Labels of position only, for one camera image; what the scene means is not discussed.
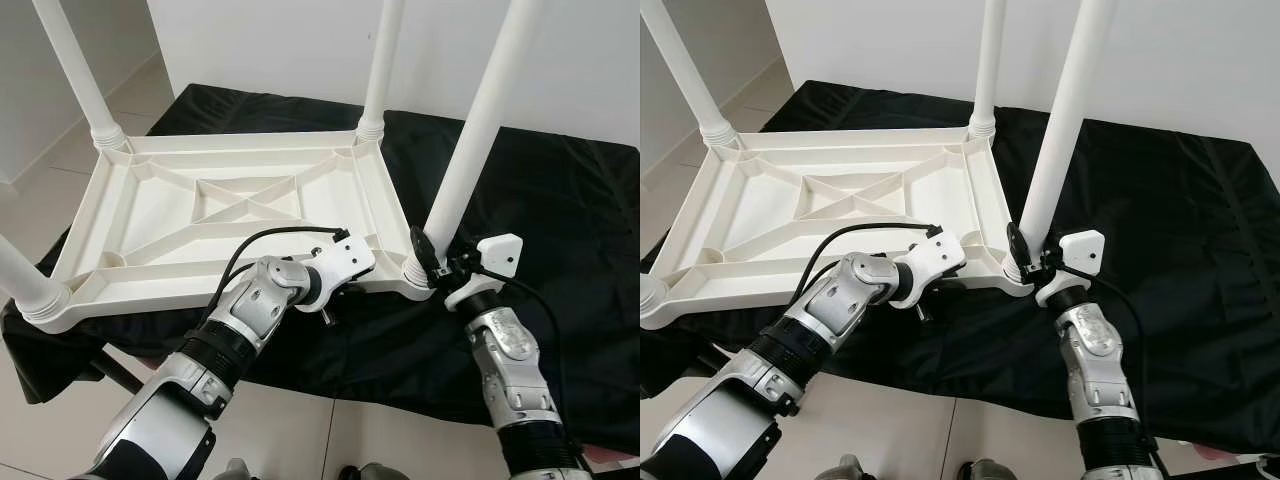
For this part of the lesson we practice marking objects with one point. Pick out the grey robot leg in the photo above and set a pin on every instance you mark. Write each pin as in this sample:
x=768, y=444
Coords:
x=375, y=472
x=840, y=468
x=985, y=470
x=235, y=470

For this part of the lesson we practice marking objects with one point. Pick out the black metal table leg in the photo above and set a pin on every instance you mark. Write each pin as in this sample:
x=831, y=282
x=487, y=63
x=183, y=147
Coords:
x=115, y=370

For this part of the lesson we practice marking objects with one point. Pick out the white plastic table top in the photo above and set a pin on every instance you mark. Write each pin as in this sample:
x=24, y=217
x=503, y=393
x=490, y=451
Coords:
x=780, y=190
x=150, y=190

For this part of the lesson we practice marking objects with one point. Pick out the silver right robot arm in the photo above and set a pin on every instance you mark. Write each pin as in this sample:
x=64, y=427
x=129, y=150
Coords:
x=510, y=370
x=1100, y=370

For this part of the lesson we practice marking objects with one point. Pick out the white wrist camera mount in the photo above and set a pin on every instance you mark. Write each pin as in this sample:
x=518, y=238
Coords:
x=345, y=262
x=935, y=258
x=495, y=255
x=1080, y=250

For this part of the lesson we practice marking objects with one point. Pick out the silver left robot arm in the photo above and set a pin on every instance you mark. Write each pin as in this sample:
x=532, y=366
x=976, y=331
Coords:
x=800, y=340
x=230, y=330

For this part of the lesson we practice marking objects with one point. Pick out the grey left robot leg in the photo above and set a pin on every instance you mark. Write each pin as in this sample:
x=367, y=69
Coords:
x=235, y=470
x=840, y=468

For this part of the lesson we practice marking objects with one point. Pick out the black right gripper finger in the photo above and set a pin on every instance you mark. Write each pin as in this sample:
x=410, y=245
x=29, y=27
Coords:
x=1018, y=247
x=424, y=250

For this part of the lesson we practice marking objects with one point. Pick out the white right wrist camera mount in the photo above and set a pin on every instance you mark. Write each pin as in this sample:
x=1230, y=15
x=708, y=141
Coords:
x=495, y=255
x=1080, y=250

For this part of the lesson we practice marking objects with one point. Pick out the white curved plastic piece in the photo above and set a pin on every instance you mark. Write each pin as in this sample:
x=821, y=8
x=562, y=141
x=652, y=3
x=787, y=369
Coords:
x=1255, y=465

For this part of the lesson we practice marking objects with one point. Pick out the black table cloth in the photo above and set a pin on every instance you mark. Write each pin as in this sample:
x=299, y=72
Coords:
x=560, y=220
x=1190, y=230

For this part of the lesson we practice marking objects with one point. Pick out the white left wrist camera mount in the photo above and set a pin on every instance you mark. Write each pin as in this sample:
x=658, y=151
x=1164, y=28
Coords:
x=935, y=258
x=345, y=262

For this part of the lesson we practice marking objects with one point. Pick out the grey right robot leg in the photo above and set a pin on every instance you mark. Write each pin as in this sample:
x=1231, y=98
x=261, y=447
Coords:
x=375, y=472
x=985, y=470

